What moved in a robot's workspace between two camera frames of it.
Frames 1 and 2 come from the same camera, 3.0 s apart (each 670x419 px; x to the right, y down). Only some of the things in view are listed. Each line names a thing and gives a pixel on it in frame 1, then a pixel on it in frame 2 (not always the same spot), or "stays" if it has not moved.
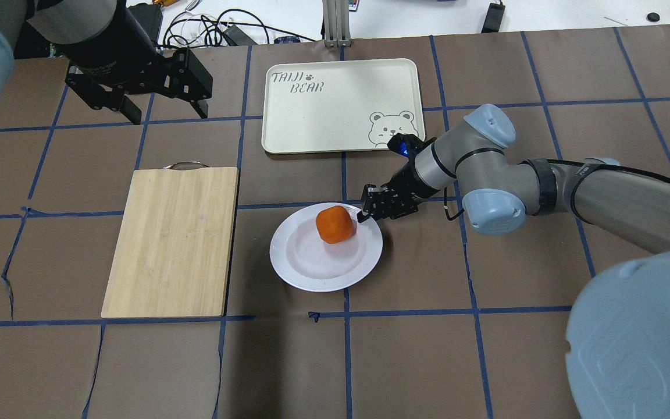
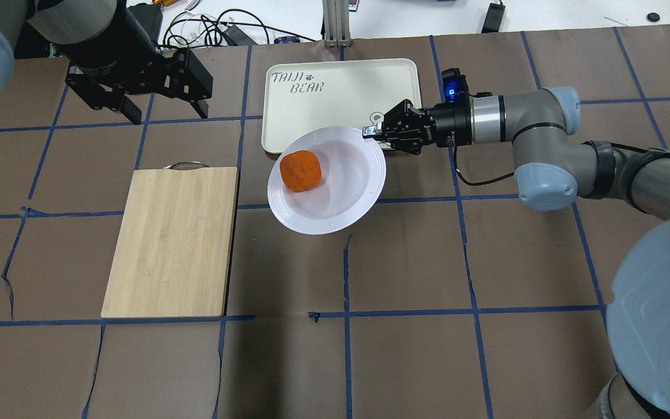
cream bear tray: x=340 y=106 stays
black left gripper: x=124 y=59 stays
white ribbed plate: x=301 y=258 to x=353 y=174
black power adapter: x=494 y=18 stays
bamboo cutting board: x=173 y=256 stays
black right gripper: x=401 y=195 to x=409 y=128
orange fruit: x=335 y=224 to x=300 y=170
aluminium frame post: x=337 y=20 stays
